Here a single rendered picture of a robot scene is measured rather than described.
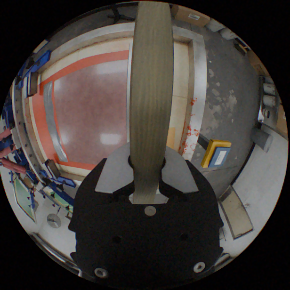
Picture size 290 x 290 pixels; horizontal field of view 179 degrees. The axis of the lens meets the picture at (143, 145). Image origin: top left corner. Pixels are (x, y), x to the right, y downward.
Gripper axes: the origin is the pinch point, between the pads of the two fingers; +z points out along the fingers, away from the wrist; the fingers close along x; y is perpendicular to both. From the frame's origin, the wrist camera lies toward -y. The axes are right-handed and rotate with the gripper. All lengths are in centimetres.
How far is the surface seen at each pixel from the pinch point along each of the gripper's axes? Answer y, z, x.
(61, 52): -25.6, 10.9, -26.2
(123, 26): -27.7, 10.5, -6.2
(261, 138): 10, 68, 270
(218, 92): -36, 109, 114
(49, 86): -16.3, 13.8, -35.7
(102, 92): -8.1, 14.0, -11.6
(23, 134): 0, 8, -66
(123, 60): -16.8, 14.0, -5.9
